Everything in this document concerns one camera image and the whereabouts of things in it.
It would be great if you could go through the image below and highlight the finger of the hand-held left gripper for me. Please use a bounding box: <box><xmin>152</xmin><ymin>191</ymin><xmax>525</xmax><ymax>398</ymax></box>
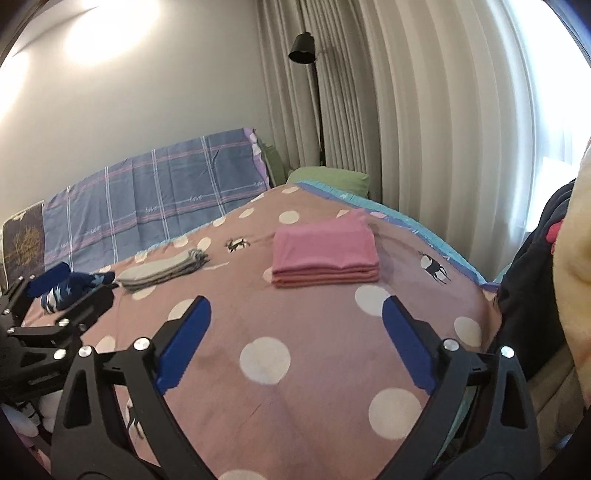
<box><xmin>7</xmin><ymin>284</ymin><xmax>115</xmax><ymax>361</ymax></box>
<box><xmin>0</xmin><ymin>262</ymin><xmax>71</xmax><ymax>328</ymax></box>

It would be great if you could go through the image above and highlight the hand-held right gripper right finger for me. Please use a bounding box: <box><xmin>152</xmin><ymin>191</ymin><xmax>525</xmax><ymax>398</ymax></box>
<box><xmin>381</xmin><ymin>295</ymin><xmax>542</xmax><ymax>480</ymax></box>

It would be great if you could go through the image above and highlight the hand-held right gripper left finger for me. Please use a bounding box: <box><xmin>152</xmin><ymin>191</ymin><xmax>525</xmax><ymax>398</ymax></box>
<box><xmin>50</xmin><ymin>295</ymin><xmax>218</xmax><ymax>480</ymax></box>

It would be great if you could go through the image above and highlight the pink long-sleeved shirt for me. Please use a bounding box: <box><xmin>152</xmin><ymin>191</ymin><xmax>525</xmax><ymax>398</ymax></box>
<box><xmin>271</xmin><ymin>211</ymin><xmax>380</xmax><ymax>273</ymax></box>

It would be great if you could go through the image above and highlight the navy star print garment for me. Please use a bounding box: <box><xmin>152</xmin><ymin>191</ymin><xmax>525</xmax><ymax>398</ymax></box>
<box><xmin>41</xmin><ymin>271</ymin><xmax>116</xmax><ymax>311</ymax></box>

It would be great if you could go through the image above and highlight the white plush toy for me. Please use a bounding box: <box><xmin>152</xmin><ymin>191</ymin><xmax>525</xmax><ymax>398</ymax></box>
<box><xmin>0</xmin><ymin>392</ymin><xmax>58</xmax><ymax>444</ymax></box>

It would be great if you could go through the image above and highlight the dark tree-print pillow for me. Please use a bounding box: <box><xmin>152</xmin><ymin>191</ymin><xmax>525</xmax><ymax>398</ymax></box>
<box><xmin>2</xmin><ymin>199</ymin><xmax>47</xmax><ymax>282</ymax></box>

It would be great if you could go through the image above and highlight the folded grey-green garment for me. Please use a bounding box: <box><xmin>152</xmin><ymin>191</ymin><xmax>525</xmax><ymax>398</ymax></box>
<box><xmin>115</xmin><ymin>248</ymin><xmax>211</xmax><ymax>291</ymax></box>

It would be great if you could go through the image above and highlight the salmon folded garment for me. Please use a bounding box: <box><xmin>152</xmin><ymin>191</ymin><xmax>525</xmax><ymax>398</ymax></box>
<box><xmin>271</xmin><ymin>263</ymin><xmax>380</xmax><ymax>291</ymax></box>

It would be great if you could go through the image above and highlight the pink polka dot deer blanket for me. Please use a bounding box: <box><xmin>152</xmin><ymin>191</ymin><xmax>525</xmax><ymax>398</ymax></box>
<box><xmin>18</xmin><ymin>185</ymin><xmax>502</xmax><ymax>480</ymax></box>

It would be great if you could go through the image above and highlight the dark cloth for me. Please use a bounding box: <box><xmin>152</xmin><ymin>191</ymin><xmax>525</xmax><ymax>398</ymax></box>
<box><xmin>489</xmin><ymin>178</ymin><xmax>578</xmax><ymax>384</ymax></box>

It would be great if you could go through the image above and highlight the blue plaid pillow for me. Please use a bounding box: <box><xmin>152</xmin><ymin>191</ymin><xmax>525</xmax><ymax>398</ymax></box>
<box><xmin>42</xmin><ymin>128</ymin><xmax>272</xmax><ymax>273</ymax></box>

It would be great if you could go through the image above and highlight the beige cloth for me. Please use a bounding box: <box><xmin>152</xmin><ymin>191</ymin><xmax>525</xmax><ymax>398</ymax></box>
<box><xmin>526</xmin><ymin>346</ymin><xmax>591</xmax><ymax>462</ymax></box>

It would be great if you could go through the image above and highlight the cream fuzzy clothing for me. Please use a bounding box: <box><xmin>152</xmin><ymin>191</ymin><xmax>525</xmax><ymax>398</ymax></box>
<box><xmin>551</xmin><ymin>138</ymin><xmax>591</xmax><ymax>384</ymax></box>

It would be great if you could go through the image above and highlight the green pillow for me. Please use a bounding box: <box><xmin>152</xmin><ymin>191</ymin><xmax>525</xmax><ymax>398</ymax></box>
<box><xmin>287</xmin><ymin>166</ymin><xmax>371</xmax><ymax>200</ymax></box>
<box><xmin>262</xmin><ymin>138</ymin><xmax>293</xmax><ymax>185</ymax></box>

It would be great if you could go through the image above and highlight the purple dotted cloth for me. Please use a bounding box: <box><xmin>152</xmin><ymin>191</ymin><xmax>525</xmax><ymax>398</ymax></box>
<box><xmin>244</xmin><ymin>128</ymin><xmax>273</xmax><ymax>188</ymax></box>

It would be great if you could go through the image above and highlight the beige pleated curtain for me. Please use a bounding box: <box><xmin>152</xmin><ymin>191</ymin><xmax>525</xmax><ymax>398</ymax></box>
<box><xmin>256</xmin><ymin>0</ymin><xmax>591</xmax><ymax>287</ymax></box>

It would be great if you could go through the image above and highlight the black floor lamp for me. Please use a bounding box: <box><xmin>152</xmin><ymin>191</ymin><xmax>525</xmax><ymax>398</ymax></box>
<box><xmin>288</xmin><ymin>31</ymin><xmax>328</xmax><ymax>167</ymax></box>

